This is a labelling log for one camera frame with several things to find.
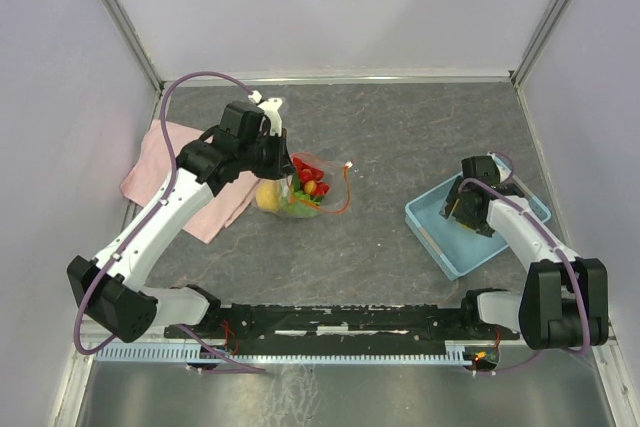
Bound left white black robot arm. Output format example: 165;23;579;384
66;98;294;343

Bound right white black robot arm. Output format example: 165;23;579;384
441;155;609;354

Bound green grape bunch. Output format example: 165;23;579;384
281;191;320;219

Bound red strawberries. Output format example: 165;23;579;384
291;157;330;201

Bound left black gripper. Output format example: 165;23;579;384
239;127;297;181

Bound light blue plastic basket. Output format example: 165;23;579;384
405;152;560;280

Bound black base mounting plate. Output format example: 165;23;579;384
191;304;520;355

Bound clear orange zip top bag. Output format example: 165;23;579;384
253;152;353;219

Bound yellow pear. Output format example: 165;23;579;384
255;180;280;213

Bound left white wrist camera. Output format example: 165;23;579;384
248;90;284;137

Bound light blue cable duct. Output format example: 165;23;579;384
95;341;488;367

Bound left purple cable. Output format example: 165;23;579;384
73;71;256;356

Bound pink folded cloth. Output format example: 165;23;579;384
120;120;259;244

